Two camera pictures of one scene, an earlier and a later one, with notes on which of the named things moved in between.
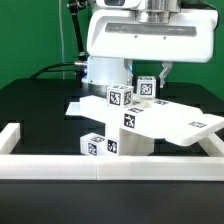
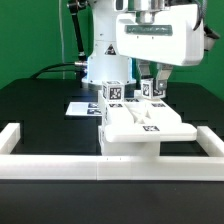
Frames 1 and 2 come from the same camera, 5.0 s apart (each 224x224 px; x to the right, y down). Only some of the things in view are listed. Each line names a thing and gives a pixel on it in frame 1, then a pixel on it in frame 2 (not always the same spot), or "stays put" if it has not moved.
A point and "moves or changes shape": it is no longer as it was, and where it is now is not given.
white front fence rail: (111, 168) stays put
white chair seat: (135, 144) moves or changes shape
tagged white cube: (119, 95) moves or changes shape
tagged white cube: (146, 86) moves or changes shape
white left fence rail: (9, 137) stays put
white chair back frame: (152, 117) moves or changes shape
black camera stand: (75, 6) stays put
